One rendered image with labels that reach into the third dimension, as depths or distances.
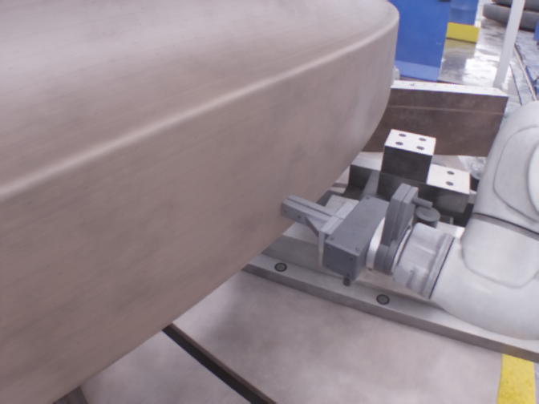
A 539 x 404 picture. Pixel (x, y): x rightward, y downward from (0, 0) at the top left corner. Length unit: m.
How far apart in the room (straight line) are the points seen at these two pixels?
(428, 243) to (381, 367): 0.68
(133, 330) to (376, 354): 0.80
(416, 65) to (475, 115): 2.91
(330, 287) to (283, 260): 0.19
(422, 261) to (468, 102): 1.71
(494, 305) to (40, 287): 0.47
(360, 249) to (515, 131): 0.24
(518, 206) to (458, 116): 1.70
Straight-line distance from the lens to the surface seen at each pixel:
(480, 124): 2.21
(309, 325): 1.15
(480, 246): 0.46
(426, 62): 5.01
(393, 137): 1.01
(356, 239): 0.48
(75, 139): 0.36
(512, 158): 0.47
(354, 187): 1.21
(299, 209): 0.54
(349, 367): 1.09
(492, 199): 0.47
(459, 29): 8.53
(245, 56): 0.52
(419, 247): 0.47
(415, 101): 2.02
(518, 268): 0.46
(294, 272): 1.22
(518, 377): 1.65
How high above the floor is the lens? 1.24
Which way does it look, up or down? 35 degrees down
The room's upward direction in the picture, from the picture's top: 1 degrees counter-clockwise
